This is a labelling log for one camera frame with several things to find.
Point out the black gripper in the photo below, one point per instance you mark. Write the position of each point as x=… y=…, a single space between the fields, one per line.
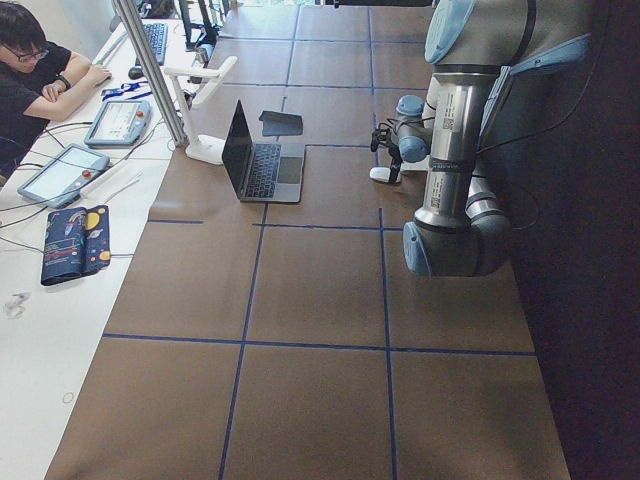
x=395 y=161

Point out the white computer mouse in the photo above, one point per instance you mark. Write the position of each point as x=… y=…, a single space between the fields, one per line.
x=385 y=175

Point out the grey laptop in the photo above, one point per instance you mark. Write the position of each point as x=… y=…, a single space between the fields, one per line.
x=261 y=172

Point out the black mouse pad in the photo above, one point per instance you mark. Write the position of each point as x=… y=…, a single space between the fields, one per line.
x=275 y=124

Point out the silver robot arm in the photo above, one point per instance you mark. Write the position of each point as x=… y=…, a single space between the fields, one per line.
x=460 y=231

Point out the white desk lamp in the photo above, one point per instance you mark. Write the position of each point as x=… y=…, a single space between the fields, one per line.
x=201 y=147

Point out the black keyboard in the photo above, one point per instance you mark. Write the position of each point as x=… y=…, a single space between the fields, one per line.
x=157 y=35

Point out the far teach pendant tablet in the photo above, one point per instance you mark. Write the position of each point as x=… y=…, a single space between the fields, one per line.
x=118 y=123

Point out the teach pendant tablet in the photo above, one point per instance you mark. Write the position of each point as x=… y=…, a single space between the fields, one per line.
x=60 y=181
x=118 y=123

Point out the dark blue space-print pouch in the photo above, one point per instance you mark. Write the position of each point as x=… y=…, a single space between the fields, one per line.
x=77 y=244

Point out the near teach pendant tablet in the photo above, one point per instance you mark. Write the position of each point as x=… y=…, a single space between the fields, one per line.
x=60 y=181

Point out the person in black shirt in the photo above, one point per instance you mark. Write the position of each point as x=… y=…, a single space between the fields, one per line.
x=41 y=82

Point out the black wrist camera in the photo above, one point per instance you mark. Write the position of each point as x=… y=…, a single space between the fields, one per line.
x=379 y=139

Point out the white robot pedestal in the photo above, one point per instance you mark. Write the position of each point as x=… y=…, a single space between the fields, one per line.
x=417 y=115

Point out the aluminium frame post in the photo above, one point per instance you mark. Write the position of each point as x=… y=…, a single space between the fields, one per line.
x=133 y=25

